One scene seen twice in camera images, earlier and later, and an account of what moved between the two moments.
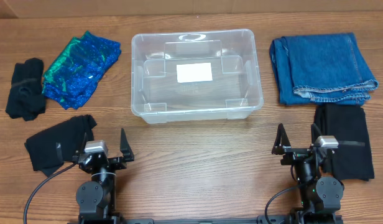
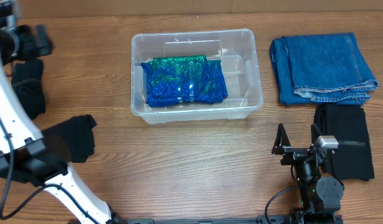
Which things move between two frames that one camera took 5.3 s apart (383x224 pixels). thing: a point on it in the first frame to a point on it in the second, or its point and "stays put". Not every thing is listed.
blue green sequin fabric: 71,79 to 178,79
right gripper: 292,154 stays put
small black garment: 27,98 stays put
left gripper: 120,163 to 30,49
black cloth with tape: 353,159 stays put
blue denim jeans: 321,69 stays put
